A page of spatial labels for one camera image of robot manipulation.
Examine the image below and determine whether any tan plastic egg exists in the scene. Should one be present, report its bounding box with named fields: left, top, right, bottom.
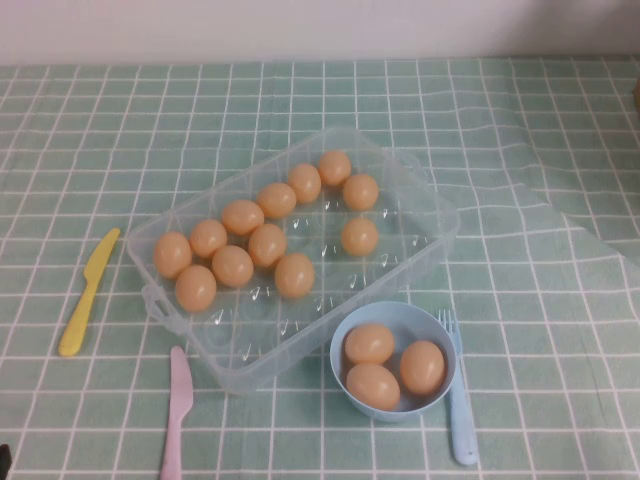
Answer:
left=287, top=163, right=323, bottom=204
left=317, top=150, right=353, bottom=187
left=220, top=199, right=265, bottom=236
left=346, top=363, right=401, bottom=412
left=248, top=223, right=288, bottom=268
left=399, top=340, right=446, bottom=396
left=211, top=244, right=255, bottom=288
left=175, top=264, right=218, bottom=314
left=189, top=218, right=229, bottom=259
left=343, top=323, right=396, bottom=365
left=342, top=173, right=380, bottom=211
left=341, top=217, right=380, bottom=257
left=256, top=182, right=298, bottom=219
left=153, top=231, right=194, bottom=280
left=274, top=252, right=316, bottom=300

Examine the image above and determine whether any clear plastic egg box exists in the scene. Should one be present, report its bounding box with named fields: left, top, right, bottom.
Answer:
left=125, top=125, right=461, bottom=397

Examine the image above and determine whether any yellow plastic knife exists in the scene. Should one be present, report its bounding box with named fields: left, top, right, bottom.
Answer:
left=58, top=227, right=122, bottom=358

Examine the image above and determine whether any pink plastic knife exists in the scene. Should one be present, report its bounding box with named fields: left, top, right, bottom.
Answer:
left=158, top=345, right=194, bottom=480

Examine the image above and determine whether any green white grid tablecloth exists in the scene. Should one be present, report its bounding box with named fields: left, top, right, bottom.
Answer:
left=0, top=55, right=640, bottom=480

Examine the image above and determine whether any light blue plastic bowl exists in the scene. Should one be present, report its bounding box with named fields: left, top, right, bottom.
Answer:
left=330, top=301, right=462, bottom=425

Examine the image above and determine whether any light blue plastic fork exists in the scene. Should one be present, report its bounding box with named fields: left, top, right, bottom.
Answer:
left=437, top=308, right=477, bottom=466

